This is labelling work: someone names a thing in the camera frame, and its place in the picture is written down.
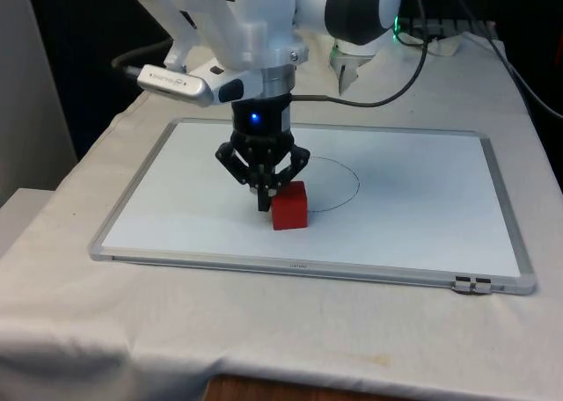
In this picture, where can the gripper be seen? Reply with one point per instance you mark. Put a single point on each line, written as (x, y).
(264, 119)

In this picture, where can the red cube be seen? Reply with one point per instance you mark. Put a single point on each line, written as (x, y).
(290, 209)

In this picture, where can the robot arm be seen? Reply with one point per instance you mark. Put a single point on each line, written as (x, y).
(246, 23)

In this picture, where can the whiteboard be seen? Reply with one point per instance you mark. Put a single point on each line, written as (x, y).
(396, 216)

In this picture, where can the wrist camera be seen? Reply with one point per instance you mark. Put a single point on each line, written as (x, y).
(176, 83)

